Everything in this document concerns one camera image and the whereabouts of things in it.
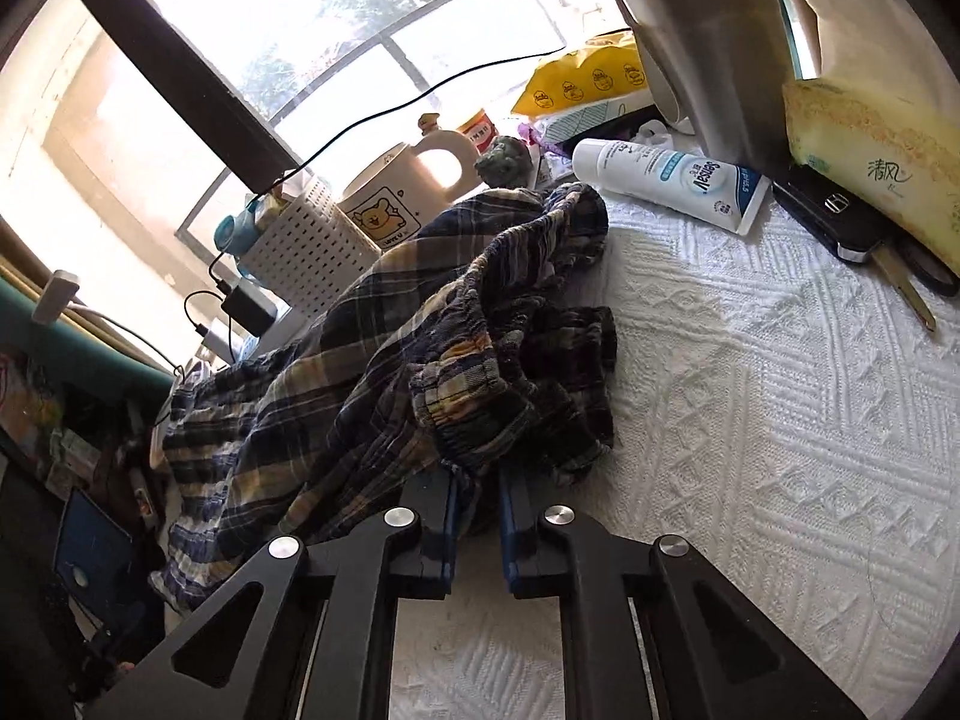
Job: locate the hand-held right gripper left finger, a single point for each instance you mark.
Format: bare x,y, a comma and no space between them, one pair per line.
448,532

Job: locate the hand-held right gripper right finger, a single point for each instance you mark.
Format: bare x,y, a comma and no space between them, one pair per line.
511,532

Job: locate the plaid flannel shirt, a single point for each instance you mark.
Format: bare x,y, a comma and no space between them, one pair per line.
360,360

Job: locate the white textured table cloth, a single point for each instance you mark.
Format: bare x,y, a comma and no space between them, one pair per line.
750,427

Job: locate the silver power bank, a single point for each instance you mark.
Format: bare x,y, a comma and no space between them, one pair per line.
225,339

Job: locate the black charger adapter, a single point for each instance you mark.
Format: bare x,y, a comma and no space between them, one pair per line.
249,307

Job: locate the white perforated basket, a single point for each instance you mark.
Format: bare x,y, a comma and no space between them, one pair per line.
307,247

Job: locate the tablet with blue screen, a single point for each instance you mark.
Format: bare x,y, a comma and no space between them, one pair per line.
91,547

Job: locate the blue round gadget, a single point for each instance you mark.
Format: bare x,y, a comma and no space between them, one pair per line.
234,231

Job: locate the green stone figurine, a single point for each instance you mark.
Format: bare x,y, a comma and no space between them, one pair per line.
504,161

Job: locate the white lotion tube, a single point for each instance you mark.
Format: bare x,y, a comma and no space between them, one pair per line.
660,176

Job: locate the small red label can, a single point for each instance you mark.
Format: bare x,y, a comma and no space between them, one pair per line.
478,131

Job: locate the white wipes packet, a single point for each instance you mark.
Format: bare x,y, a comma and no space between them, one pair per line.
592,116

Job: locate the black car key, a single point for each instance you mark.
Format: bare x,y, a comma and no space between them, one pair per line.
832,214

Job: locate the yellow duck print packet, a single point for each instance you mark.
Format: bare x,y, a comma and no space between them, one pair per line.
577,79

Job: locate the steel kettle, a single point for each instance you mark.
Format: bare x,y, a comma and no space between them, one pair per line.
720,52

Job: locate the yellow tissue pack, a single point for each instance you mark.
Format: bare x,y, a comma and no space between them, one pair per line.
877,150

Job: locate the brown window frame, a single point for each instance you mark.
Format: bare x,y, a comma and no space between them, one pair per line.
187,67

